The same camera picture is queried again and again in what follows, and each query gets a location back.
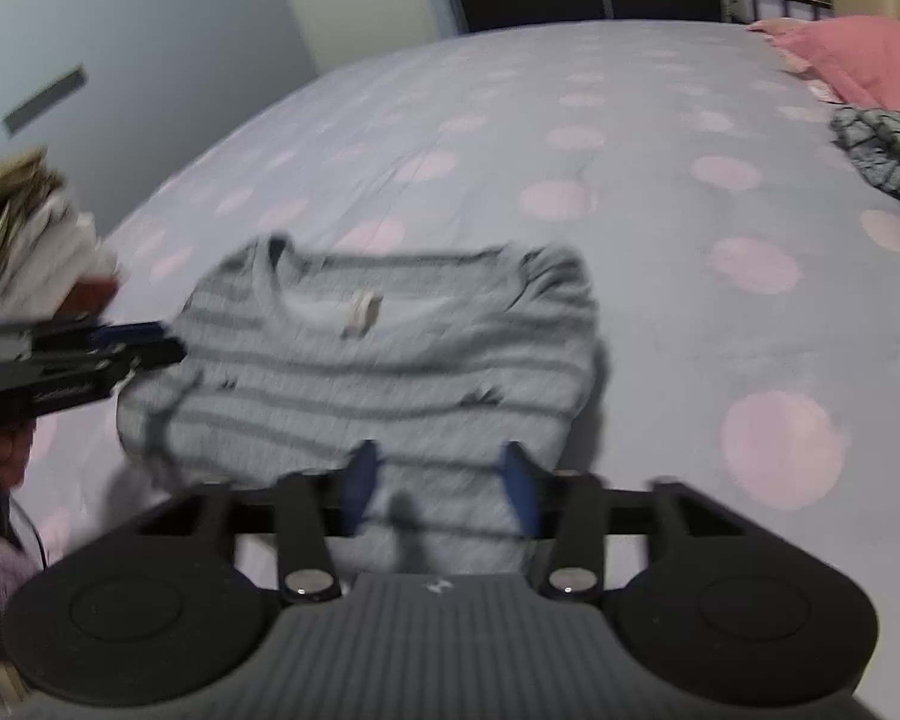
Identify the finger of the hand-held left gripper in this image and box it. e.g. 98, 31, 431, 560
36, 336, 190, 392
31, 319, 169, 351

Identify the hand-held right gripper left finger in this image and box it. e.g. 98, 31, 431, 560
135, 439, 381, 604

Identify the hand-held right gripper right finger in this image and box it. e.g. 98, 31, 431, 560
499, 439, 749, 604

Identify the grey striped shirt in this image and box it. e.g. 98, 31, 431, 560
115, 235, 610, 578

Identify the person's left forearm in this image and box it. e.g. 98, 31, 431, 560
0, 538, 40, 662

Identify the person's left hand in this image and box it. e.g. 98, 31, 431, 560
0, 418, 37, 490

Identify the rust orange towel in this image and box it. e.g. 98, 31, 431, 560
51, 276, 125, 316

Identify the stack of white towels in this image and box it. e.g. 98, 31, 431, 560
0, 191, 119, 316

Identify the olive striped cloth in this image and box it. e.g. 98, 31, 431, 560
0, 148, 70, 275

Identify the grey pink-dotted bed blanket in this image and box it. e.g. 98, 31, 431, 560
11, 17, 900, 713

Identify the white door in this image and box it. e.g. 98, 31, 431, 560
265, 0, 466, 74

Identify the grey ruffled striped garment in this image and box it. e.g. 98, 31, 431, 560
829, 109, 900, 232

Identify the white nightstand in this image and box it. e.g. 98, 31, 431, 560
720, 0, 833, 23

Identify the pink pillow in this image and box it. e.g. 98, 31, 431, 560
746, 15, 900, 122

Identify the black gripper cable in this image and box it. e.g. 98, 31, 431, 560
7, 495, 50, 575

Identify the grey wall bracket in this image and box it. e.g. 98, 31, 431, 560
1, 65, 89, 137

